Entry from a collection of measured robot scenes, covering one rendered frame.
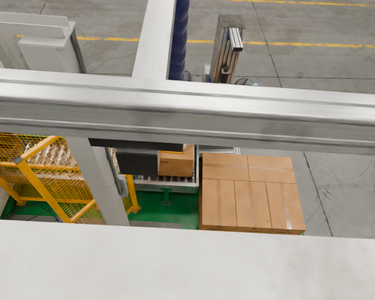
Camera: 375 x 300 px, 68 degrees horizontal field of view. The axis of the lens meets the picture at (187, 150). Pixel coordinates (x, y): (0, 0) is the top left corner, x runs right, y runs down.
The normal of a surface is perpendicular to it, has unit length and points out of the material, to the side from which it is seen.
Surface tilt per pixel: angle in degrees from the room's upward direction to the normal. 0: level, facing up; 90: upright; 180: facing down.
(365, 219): 0
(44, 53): 90
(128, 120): 90
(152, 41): 0
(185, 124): 90
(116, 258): 0
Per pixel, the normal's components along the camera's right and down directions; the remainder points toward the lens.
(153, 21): 0.07, -0.57
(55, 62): -0.03, 0.82
